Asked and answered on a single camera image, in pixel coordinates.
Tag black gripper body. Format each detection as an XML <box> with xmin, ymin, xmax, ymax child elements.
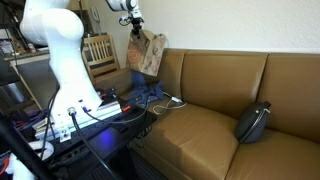
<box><xmin>127</xmin><ymin>8</ymin><xmax>145</xmax><ymax>25</ymax></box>

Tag brown paper bag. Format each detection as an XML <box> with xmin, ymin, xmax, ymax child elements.
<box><xmin>125</xmin><ymin>29</ymin><xmax>167</xmax><ymax>77</ymax></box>

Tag blue denim jeans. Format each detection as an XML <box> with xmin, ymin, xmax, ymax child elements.
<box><xmin>125</xmin><ymin>69</ymin><xmax>165</xmax><ymax>108</ymax></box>

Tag brown leather couch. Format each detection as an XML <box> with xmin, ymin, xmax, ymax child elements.
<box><xmin>94</xmin><ymin>48</ymin><xmax>320</xmax><ymax>180</ymax></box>

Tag wooden slat chair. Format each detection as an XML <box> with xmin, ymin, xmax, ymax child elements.
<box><xmin>80</xmin><ymin>33</ymin><xmax>121</xmax><ymax>85</ymax></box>

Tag grey desk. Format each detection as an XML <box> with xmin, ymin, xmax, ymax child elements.
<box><xmin>0</xmin><ymin>46</ymin><xmax>53</xmax><ymax>111</ymax></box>

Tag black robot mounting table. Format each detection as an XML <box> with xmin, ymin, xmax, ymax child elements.
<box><xmin>31</xmin><ymin>94</ymin><xmax>158</xmax><ymax>169</ymax></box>

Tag black round zipper case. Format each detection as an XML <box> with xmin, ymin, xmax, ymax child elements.
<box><xmin>234</xmin><ymin>101</ymin><xmax>272</xmax><ymax>145</ymax></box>

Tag black tripod pole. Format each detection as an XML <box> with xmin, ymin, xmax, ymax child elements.
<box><xmin>0</xmin><ymin>111</ymin><xmax>53</xmax><ymax>180</ymax></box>

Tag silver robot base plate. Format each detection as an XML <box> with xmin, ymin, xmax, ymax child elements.
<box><xmin>34</xmin><ymin>99</ymin><xmax>123</xmax><ymax>142</ymax></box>

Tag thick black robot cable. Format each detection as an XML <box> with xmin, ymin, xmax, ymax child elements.
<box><xmin>67</xmin><ymin>107</ymin><xmax>116</xmax><ymax>180</ymax></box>

